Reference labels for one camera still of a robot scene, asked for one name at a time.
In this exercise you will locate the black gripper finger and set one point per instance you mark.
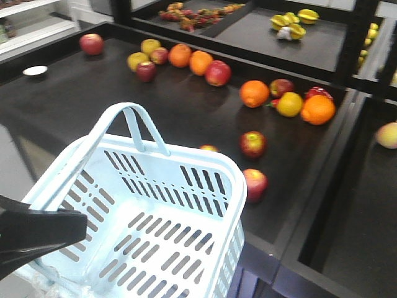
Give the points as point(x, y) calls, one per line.
point(28, 234)

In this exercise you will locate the light blue plastic basket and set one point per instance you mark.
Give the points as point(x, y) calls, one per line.
point(162, 220)

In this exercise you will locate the small white round dish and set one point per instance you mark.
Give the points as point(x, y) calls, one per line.
point(35, 71)

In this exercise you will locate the red apple far corner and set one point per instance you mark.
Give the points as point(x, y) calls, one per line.
point(91, 44)

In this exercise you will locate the red-green apple left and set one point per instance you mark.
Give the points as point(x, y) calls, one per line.
point(209, 147)

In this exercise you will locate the red-green apple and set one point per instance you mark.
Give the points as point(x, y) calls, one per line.
point(209, 147)
point(252, 144)

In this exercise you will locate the dark red apple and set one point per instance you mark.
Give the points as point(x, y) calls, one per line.
point(146, 71)

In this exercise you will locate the yellow apple front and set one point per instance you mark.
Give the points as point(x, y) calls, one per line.
point(135, 59)

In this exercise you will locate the white supermarket shelving unit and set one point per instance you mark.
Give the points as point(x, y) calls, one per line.
point(29, 24)

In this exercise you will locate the small pink-red apple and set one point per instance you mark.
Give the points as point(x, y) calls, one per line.
point(159, 56)

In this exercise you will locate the yellow apple rear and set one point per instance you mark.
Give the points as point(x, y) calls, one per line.
point(149, 45)

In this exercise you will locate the orange left of pair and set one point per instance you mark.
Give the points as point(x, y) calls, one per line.
point(179, 55)

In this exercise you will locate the orange of pair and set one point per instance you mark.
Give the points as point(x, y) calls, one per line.
point(179, 55)
point(199, 62)

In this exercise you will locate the red apple lower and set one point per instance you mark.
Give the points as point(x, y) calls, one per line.
point(257, 183)

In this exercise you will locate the red-green apple upper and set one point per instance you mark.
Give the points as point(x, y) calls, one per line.
point(252, 144)

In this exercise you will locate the orange right of pair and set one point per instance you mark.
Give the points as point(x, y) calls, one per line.
point(199, 62)

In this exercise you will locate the large red apple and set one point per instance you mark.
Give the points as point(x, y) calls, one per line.
point(218, 73)

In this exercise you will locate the orange with navel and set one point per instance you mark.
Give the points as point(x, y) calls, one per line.
point(254, 93)

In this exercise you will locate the red chili pepper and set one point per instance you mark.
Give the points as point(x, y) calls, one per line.
point(273, 103)

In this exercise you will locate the red apple by pepper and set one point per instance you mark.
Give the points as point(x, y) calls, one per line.
point(279, 87)

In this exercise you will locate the yellow apple by oranges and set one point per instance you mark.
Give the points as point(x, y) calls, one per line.
point(290, 104)

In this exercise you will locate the black wooden produce stand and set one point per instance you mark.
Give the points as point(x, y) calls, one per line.
point(326, 226)

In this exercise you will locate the orange near divider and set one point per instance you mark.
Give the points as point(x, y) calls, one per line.
point(318, 110)

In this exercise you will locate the red bell pepper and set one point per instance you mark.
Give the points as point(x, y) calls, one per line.
point(317, 90)

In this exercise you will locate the white garlic bulb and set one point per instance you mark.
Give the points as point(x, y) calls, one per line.
point(284, 33)

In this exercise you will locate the pale yellow pear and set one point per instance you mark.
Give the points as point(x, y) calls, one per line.
point(386, 135)

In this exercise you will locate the upper black produce tray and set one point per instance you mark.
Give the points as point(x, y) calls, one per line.
point(325, 53)

